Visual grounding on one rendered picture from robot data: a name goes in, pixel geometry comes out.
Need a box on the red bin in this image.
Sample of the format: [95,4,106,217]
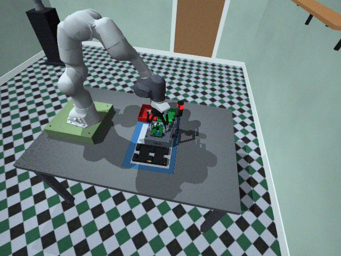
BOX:
[137,104,157,122]

